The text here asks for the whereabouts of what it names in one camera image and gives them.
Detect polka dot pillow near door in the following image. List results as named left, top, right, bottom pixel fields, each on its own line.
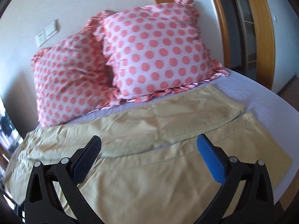
left=98, top=0, right=227, bottom=103

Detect khaki tan pants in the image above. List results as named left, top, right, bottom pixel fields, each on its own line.
left=4, top=86, right=292, bottom=223

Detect white wall light switch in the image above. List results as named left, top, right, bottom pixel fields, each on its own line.
left=45, top=20, right=58, bottom=40

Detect white wall power socket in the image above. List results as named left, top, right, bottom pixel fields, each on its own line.
left=35, top=30, right=47, bottom=48

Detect lavender bed sheet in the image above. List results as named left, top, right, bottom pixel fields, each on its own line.
left=34, top=68, right=299, bottom=206

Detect polka dot pillow near television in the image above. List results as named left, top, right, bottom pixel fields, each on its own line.
left=31, top=10, right=120, bottom=127

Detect wooden door frame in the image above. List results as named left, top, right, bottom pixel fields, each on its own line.
left=154, top=0, right=275, bottom=90

